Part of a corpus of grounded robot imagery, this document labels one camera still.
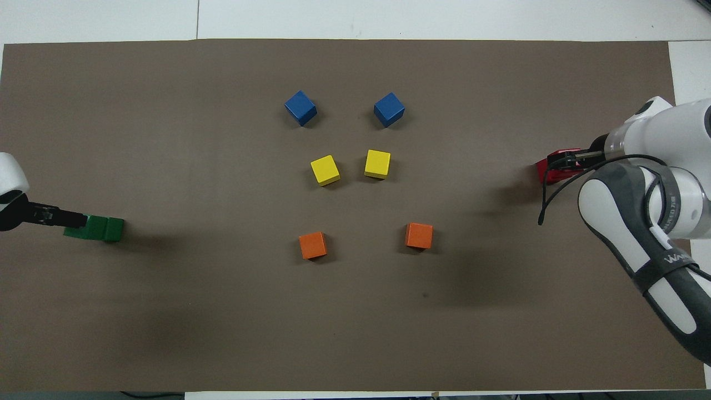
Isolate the brown paper table mat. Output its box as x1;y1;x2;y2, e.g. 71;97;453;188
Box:
0;39;707;392

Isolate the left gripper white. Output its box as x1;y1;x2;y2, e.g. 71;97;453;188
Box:
0;153;88;232

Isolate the orange wooden cube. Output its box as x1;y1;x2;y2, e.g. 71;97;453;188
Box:
405;222;434;250
299;231;328;260

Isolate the blue wooden cube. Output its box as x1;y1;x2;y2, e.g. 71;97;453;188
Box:
284;90;318;127
373;92;405;128

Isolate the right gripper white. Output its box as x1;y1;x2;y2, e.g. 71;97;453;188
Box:
547;96;674;171

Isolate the yellow wooden cube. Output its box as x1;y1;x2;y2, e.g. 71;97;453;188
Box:
310;154;341;187
364;149;391;180

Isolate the green wooden cube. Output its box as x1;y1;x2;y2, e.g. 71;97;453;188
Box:
63;214;107;242
103;217;125;243

